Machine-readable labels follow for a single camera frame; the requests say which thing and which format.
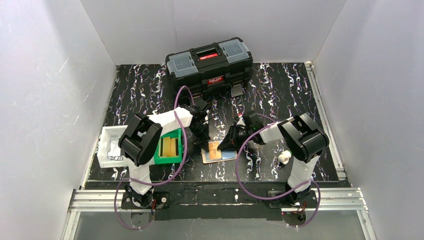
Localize yellow cards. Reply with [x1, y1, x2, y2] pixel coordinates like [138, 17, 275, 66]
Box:
[159, 136, 179, 158]

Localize printed card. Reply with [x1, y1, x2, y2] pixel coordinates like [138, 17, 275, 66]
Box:
[107, 141, 123, 161]

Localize yellow and white credit card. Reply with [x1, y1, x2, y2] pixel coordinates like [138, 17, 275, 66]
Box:
[206, 141, 222, 162]

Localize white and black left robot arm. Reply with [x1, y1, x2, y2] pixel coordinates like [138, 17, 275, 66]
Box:
[118, 100, 211, 209]

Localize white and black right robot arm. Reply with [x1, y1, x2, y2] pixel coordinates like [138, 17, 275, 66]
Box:
[217, 111, 330, 204]

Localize green plastic bin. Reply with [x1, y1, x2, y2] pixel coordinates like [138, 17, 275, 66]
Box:
[153, 128, 183, 165]

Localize black plastic toolbox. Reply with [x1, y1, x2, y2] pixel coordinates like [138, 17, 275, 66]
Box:
[165, 37, 253, 102]

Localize white plastic bin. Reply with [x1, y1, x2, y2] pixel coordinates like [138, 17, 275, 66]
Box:
[96, 125, 145, 169]

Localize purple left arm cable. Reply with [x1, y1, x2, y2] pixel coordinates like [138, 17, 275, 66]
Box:
[113, 85, 196, 231]

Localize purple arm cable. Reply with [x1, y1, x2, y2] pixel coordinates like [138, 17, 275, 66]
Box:
[234, 114, 322, 229]
[113, 85, 196, 231]

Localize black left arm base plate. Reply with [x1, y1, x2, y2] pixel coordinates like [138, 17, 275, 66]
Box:
[117, 191, 171, 210]

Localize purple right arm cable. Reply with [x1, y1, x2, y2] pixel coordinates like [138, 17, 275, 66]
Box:
[234, 114, 322, 229]

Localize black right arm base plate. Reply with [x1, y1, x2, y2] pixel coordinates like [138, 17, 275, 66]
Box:
[266, 190, 318, 213]

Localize aluminium front rail frame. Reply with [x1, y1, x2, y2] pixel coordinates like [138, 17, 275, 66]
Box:
[62, 188, 376, 240]

